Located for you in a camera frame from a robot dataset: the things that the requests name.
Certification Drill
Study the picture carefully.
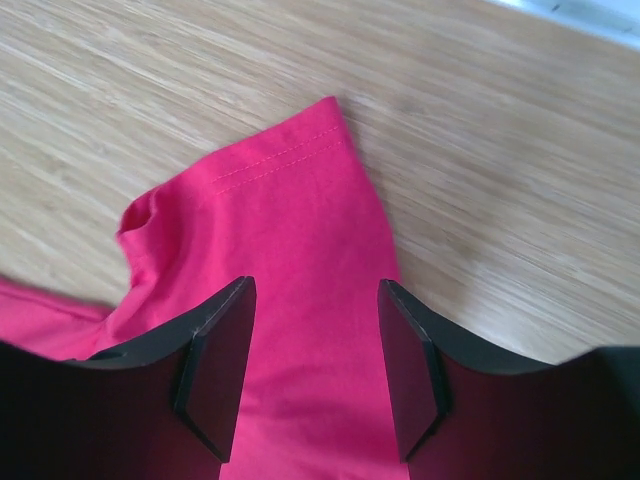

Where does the red t-shirt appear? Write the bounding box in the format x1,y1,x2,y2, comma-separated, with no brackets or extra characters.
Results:
1,97,407,479

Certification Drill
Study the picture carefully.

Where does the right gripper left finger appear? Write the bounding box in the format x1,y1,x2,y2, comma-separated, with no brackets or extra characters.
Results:
1,276,256,479

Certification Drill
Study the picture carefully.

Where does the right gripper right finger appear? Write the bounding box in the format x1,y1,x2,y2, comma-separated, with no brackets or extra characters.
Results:
378,280,639,479

